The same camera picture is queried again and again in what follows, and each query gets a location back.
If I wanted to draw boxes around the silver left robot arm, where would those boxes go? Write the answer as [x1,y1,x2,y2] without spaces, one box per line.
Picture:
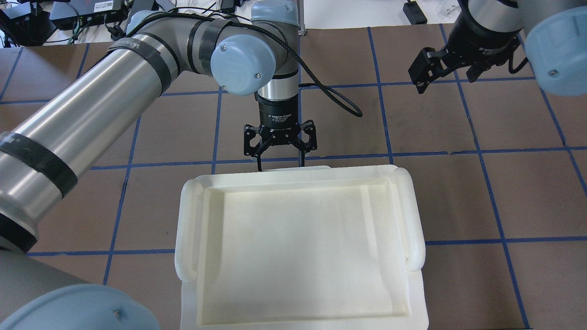
[1,0,303,330]

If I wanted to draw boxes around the black power brick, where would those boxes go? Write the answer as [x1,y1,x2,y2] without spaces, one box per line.
[402,0,428,25]

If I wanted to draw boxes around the white foam tray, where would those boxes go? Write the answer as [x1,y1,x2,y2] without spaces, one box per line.
[175,165,429,330]

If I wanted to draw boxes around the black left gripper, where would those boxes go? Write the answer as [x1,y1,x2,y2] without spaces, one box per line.
[243,94,317,172]

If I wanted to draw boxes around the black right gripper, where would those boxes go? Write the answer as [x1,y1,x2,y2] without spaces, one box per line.
[408,25,523,94]

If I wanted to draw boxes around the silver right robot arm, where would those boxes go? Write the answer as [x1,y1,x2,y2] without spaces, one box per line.
[301,24,586,165]

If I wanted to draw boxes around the light wooden drawer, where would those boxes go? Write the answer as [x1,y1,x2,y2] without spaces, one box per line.
[263,165,331,172]

